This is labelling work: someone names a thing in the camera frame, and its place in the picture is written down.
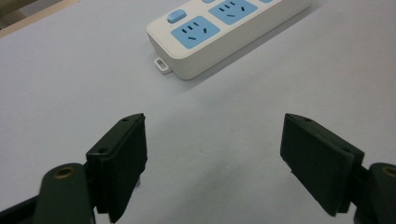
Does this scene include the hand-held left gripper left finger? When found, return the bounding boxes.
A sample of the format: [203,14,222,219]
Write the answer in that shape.
[85,112,149,224]

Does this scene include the white and blue power strip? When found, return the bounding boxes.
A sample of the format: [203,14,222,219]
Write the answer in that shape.
[146,0,312,81]

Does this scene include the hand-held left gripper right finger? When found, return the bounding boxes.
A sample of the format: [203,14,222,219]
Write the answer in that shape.
[279,113,365,217]

